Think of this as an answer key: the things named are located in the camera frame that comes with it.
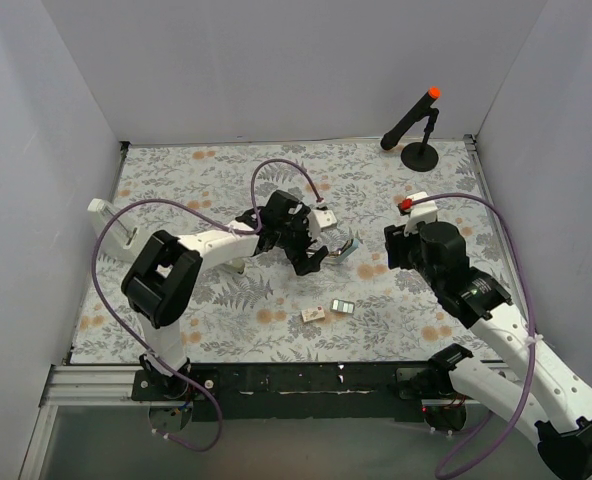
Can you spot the black microphone orange tip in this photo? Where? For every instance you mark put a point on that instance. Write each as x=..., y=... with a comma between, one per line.
x=423, y=108

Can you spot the light blue stapler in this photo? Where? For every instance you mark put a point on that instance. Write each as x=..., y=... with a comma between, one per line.
x=341, y=254

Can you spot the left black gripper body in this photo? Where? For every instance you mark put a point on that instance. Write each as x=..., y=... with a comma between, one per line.
x=302, y=245

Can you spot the staple tray with staples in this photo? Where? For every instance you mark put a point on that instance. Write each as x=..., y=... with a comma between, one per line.
x=342, y=306

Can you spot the staple box sleeve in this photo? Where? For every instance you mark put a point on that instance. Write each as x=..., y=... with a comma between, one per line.
x=313, y=314

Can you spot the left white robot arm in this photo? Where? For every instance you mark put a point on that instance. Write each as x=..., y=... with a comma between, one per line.
x=161, y=280

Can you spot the white metronome device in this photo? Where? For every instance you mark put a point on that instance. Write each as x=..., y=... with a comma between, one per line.
x=125, y=239

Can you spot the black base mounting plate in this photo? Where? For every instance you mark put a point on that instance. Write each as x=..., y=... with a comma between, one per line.
x=247, y=391

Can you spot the beige stapler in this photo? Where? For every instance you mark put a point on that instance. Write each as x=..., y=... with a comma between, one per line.
x=236, y=266

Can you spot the black microphone stand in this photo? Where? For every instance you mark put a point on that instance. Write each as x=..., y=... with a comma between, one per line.
x=421, y=156

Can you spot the floral table mat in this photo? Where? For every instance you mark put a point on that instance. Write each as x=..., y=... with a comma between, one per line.
x=256, y=316

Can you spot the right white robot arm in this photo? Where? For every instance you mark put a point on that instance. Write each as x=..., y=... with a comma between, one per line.
x=550, y=405

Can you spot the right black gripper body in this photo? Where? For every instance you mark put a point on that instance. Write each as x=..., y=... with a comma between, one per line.
x=398, y=246

